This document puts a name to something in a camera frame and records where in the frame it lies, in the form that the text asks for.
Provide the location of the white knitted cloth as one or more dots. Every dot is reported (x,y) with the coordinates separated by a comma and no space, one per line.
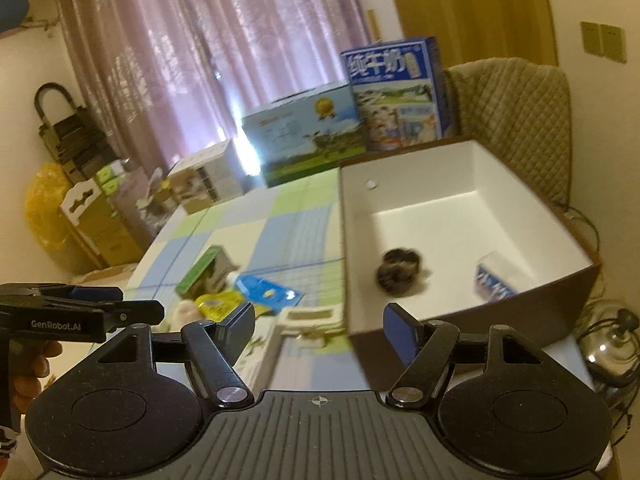
(182,312)

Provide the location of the green cardboard box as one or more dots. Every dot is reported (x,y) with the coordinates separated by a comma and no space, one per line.
(200,272)

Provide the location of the olive wall socket plate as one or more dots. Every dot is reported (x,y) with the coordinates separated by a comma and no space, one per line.
(591,37)
(613,44)

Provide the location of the blue tube white cap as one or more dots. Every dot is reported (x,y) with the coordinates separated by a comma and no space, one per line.
(260,290)

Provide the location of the blue milk carton box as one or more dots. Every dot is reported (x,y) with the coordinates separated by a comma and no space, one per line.
(395,75)

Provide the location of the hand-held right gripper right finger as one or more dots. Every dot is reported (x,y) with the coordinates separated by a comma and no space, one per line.
(400,332)

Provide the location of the brown cardboard box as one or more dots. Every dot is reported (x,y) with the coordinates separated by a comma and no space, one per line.
(105,230)

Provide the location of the brown storage box white inside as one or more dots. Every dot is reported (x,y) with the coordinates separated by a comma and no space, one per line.
(450,200)

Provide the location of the yellow plastic bag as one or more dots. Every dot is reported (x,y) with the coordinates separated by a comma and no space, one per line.
(45,215)

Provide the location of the pink curtain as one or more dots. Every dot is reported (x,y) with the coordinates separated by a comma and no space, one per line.
(200,35)

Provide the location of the person's left hand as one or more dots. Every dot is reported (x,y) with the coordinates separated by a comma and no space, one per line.
(30,365)

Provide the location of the chair with quilted cover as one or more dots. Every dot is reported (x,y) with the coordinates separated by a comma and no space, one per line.
(520,120)

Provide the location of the landscape print milk box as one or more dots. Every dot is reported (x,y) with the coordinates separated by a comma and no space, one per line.
(300,135)

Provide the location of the yellow packet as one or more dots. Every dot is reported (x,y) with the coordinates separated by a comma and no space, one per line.
(215,304)

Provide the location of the white and brown box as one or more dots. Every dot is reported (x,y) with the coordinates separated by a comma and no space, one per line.
(210,170)

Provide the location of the green tissue packs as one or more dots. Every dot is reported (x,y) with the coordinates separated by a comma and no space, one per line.
(111,177)

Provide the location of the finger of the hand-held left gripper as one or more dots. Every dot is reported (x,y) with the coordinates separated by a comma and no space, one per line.
(135,312)
(95,292)

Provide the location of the white flat box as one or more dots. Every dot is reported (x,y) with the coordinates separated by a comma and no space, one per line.
(310,316)

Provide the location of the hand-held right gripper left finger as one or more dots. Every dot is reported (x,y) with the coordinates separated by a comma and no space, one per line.
(242,322)

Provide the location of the white and blue packet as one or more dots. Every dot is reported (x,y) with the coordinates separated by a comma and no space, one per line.
(495,280)

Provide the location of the open cardboard box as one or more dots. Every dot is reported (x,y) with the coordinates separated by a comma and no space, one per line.
(157,195)

